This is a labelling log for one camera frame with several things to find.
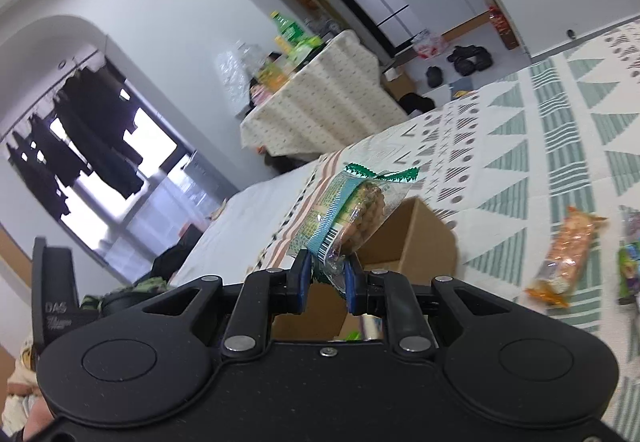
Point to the yellow drink bottle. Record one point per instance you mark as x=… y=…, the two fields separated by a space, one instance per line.
x=271 y=76

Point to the orange biscuit packet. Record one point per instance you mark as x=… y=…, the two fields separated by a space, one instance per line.
x=559 y=273

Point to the green soda bottle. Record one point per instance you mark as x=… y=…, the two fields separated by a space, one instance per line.
x=289 y=29

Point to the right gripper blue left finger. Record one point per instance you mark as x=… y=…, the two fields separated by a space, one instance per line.
x=298 y=282

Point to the camouflage green clothing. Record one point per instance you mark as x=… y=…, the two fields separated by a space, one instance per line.
x=125 y=297

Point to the red bottle on floor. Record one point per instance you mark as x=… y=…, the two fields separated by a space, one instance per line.
x=498 y=20

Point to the black slipper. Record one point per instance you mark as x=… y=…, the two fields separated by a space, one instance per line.
x=434 y=77

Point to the green biscuit packet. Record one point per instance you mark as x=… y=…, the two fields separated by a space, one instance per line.
x=354 y=205

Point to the hanging dark clothes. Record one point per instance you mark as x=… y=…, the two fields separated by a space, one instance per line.
x=83 y=133

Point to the table with dotted tablecloth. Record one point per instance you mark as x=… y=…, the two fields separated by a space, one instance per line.
x=335 y=100

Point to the green purple snack packet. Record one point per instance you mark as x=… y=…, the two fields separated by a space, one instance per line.
x=628 y=258

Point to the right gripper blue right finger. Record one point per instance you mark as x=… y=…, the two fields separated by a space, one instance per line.
x=356 y=289

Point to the black shoes pair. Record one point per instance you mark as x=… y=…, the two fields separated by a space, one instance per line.
x=469 y=59

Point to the left hand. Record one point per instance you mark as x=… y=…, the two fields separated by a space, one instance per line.
x=23 y=417

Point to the patterned bed blanket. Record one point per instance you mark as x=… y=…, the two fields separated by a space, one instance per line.
x=500 y=167

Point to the brown cardboard box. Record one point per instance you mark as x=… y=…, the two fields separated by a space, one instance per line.
x=413 y=241

